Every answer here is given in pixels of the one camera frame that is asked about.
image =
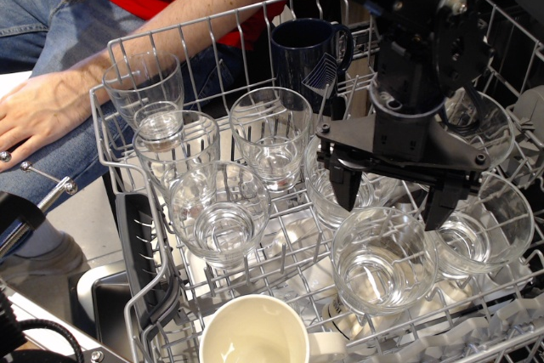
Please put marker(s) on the metal clamp with screw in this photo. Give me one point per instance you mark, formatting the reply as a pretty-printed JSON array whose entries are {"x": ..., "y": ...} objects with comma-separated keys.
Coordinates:
[{"x": 20, "y": 217}]

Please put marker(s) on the person's bare forearm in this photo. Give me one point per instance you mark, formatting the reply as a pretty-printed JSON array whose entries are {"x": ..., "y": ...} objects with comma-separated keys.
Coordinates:
[{"x": 183, "y": 18}]

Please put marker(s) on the person's bare hand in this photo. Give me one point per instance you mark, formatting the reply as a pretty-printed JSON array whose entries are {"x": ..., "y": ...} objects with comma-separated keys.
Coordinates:
[{"x": 40, "y": 111}]

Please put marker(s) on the dark blue mug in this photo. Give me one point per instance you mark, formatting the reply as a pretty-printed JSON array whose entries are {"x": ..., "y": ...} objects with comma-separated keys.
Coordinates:
[{"x": 310, "y": 56}]

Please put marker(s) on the cream mug front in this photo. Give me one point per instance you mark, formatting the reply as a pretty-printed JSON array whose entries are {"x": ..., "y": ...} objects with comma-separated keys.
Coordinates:
[{"x": 260, "y": 328}]

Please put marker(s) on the clear glass cup behind gripper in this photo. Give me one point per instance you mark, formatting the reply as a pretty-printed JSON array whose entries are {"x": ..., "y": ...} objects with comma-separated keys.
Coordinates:
[{"x": 374, "y": 191}]

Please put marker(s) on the grey shoe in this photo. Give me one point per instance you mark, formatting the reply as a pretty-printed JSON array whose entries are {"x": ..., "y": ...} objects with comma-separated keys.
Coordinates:
[{"x": 64, "y": 259}]

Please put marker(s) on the grey wire dishwasher rack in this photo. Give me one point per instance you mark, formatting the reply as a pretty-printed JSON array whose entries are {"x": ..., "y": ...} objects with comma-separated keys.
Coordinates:
[{"x": 493, "y": 317}]

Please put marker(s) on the clear glass cup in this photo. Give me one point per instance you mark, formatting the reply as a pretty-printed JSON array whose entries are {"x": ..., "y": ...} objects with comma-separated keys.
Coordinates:
[
  {"x": 147, "y": 91},
  {"x": 383, "y": 261},
  {"x": 171, "y": 143},
  {"x": 484, "y": 124},
  {"x": 374, "y": 191},
  {"x": 219, "y": 211},
  {"x": 271, "y": 129},
  {"x": 486, "y": 231}
]

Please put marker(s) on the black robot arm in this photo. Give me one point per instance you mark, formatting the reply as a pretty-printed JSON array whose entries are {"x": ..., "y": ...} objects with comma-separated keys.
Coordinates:
[{"x": 427, "y": 50}]

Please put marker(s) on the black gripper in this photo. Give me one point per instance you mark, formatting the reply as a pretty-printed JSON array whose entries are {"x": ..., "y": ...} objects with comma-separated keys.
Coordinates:
[{"x": 401, "y": 139}]

